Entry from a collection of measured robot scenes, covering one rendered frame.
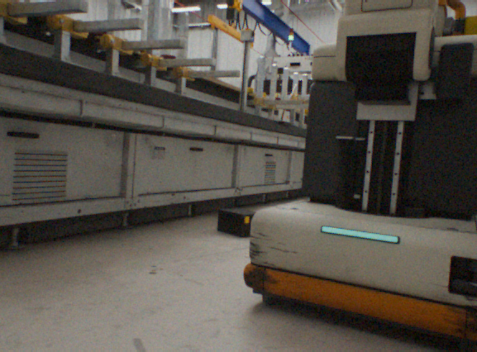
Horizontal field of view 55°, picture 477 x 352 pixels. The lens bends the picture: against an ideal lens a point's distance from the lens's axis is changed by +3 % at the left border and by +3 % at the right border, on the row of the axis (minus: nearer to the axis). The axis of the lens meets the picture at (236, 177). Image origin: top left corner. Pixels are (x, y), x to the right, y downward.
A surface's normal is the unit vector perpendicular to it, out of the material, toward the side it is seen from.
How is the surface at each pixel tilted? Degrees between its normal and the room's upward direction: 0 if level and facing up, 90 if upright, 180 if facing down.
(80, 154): 90
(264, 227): 90
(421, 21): 98
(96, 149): 90
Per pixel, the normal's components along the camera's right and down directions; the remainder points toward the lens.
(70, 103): 0.90, 0.09
